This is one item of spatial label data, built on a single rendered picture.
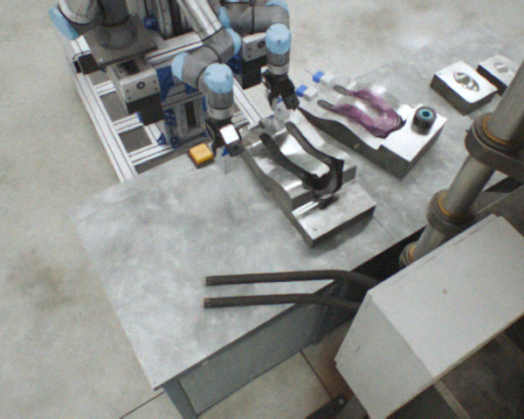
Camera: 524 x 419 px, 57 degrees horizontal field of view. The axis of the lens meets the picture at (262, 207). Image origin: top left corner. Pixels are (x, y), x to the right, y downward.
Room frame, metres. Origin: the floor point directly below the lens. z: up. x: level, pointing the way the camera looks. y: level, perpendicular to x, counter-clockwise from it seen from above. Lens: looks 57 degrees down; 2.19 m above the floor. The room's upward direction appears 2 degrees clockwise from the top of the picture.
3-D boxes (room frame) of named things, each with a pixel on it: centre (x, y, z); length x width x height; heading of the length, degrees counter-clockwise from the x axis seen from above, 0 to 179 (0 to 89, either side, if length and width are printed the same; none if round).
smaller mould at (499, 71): (1.58, -0.98, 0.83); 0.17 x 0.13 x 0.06; 33
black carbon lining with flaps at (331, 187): (1.05, -0.13, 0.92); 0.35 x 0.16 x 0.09; 33
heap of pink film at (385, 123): (1.30, -0.38, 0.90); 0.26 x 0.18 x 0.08; 51
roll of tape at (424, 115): (1.23, -0.57, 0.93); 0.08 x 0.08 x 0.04
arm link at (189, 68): (1.09, 0.20, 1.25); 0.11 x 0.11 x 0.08; 54
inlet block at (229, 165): (1.03, 0.14, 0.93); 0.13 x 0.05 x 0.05; 33
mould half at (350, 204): (1.04, -0.13, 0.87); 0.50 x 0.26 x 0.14; 33
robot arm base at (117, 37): (1.49, 0.55, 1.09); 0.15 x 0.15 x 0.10
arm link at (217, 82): (1.02, 0.13, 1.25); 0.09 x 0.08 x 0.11; 54
